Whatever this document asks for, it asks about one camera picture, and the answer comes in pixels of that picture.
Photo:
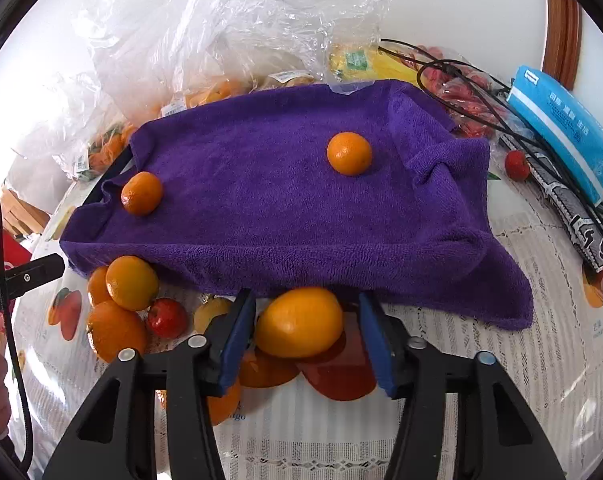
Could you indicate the small yellow fruit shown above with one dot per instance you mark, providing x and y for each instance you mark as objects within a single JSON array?
[{"x": 211, "y": 312}]

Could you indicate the bag of oranges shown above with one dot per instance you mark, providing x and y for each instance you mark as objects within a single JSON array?
[{"x": 216, "y": 92}]

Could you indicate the large clear plastic bag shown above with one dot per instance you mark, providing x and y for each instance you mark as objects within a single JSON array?
[{"x": 206, "y": 35}]

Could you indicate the yellow produce in plastic wrap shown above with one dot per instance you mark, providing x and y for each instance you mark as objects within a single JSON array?
[{"x": 371, "y": 62}]

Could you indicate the brown cardboard box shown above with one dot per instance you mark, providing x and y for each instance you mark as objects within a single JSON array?
[{"x": 23, "y": 215}]

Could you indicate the large oval orange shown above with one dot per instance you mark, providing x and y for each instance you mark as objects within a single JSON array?
[{"x": 299, "y": 322}]

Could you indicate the purple towel covered tray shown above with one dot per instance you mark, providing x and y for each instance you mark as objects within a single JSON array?
[{"x": 261, "y": 205}]

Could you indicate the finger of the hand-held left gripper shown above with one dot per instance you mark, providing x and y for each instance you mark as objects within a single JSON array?
[{"x": 31, "y": 274}]

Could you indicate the bag of pale yellow fruit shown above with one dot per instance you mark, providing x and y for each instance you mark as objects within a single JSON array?
[{"x": 286, "y": 79}]

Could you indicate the small red fruit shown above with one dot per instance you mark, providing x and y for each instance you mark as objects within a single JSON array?
[{"x": 516, "y": 164}]

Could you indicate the bag of red fruit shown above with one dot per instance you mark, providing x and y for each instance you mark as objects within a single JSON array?
[{"x": 466, "y": 105}]

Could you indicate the red box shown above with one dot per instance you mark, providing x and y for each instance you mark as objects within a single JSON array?
[{"x": 1, "y": 255}]

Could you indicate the fruit print tablecloth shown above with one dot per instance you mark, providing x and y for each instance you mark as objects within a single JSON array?
[{"x": 481, "y": 385}]

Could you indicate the grey patterned packet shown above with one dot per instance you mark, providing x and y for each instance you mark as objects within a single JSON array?
[{"x": 571, "y": 210}]

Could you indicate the small orange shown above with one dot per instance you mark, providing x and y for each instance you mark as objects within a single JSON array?
[{"x": 141, "y": 193}]

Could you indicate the brown wooden frame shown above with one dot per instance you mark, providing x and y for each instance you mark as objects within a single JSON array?
[{"x": 561, "y": 20}]

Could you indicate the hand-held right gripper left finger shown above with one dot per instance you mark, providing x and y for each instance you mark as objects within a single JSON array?
[{"x": 234, "y": 342}]

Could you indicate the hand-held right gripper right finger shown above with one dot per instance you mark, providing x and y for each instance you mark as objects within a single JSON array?
[{"x": 374, "y": 342}]

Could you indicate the small red apple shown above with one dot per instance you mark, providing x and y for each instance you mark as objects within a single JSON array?
[{"x": 167, "y": 318}]

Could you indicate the blue tissue pack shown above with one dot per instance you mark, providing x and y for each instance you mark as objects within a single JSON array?
[{"x": 566, "y": 130}]

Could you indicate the bag of leafy tangerines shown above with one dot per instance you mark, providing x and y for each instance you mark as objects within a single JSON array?
[{"x": 101, "y": 147}]

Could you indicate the black tray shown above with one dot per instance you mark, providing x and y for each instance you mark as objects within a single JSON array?
[{"x": 112, "y": 172}]

